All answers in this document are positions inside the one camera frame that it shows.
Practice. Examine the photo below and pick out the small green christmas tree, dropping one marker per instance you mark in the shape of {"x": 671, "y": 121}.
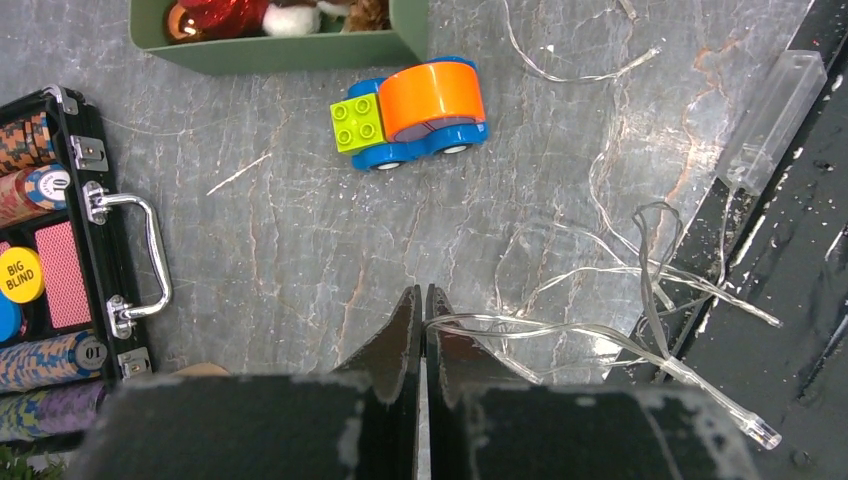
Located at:
{"x": 20, "y": 466}

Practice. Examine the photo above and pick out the yellow big blind button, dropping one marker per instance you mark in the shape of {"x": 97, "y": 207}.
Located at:
{"x": 22, "y": 277}

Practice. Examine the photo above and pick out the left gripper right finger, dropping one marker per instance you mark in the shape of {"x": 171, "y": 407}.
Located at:
{"x": 459, "y": 369}

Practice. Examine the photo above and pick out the clear battery box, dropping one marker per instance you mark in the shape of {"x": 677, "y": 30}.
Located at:
{"x": 772, "y": 120}

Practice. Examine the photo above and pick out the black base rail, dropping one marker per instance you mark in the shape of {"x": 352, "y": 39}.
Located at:
{"x": 788, "y": 257}

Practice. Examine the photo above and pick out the black poker chip case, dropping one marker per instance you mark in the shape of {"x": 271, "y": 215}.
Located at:
{"x": 55, "y": 168}

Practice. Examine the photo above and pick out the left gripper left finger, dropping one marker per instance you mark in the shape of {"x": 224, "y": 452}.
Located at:
{"x": 387, "y": 443}

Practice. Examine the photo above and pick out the red glitter bauble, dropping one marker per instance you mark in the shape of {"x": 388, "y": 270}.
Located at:
{"x": 188, "y": 21}

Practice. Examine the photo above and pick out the blue dealer button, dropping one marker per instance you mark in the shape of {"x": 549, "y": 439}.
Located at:
{"x": 11, "y": 319}

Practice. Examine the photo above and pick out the green ornament box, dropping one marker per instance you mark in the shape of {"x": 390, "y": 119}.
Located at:
{"x": 404, "y": 44}

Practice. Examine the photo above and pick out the pink card deck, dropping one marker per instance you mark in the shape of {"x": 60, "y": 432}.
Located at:
{"x": 65, "y": 289}

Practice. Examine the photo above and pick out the blue orange toy car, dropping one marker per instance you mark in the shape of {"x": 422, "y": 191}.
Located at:
{"x": 433, "y": 108}

